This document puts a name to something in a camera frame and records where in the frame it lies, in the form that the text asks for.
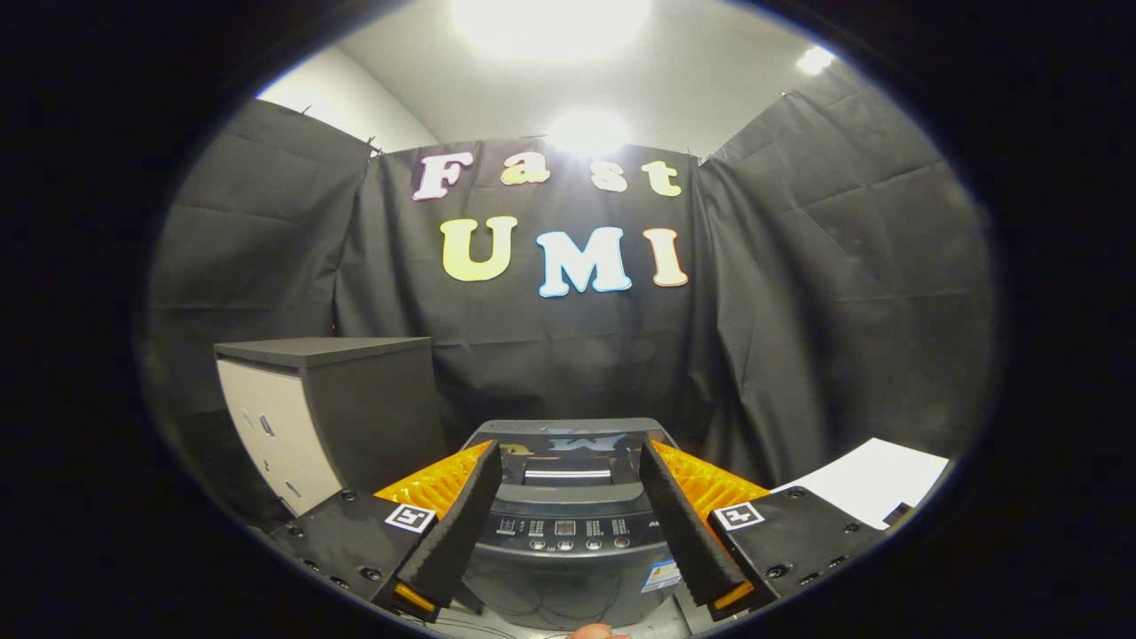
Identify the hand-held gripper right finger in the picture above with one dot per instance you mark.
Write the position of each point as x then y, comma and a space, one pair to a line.
679, 515

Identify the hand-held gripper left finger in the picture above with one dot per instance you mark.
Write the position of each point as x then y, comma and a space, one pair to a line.
461, 515

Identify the grey washing machine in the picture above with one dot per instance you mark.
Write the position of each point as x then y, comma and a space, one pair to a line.
568, 577

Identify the dark cabinet with beige door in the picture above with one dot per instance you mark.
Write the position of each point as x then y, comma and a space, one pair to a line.
373, 417

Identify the white flat panel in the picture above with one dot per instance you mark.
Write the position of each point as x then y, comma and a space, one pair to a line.
874, 479

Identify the black backdrop cloth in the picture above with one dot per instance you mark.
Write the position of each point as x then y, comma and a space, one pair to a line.
399, 293

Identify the ceiling light panel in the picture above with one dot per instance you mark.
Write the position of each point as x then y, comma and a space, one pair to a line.
550, 22
586, 131
815, 60

